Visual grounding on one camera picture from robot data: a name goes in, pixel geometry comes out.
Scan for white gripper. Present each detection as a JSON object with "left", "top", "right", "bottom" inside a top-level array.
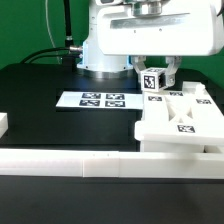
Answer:
[{"left": 97, "top": 0, "right": 224, "bottom": 88}]

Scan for white tagged cube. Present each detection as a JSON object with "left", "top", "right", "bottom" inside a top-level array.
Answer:
[{"left": 141, "top": 67, "right": 166, "bottom": 92}]

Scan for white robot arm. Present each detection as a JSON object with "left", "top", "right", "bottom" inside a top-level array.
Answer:
[{"left": 79, "top": 0, "right": 224, "bottom": 92}]

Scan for white marker sheet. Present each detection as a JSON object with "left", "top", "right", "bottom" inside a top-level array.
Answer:
[{"left": 56, "top": 91, "right": 143, "bottom": 110}]

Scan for white U-shaped fence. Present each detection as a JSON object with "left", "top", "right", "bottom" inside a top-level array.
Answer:
[{"left": 0, "top": 113, "right": 224, "bottom": 180}]

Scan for black cable bundle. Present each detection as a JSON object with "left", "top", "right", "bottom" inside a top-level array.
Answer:
[{"left": 20, "top": 0, "right": 84, "bottom": 65}]

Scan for thin white cable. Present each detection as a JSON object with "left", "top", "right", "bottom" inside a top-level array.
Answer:
[{"left": 45, "top": 0, "right": 63, "bottom": 65}]

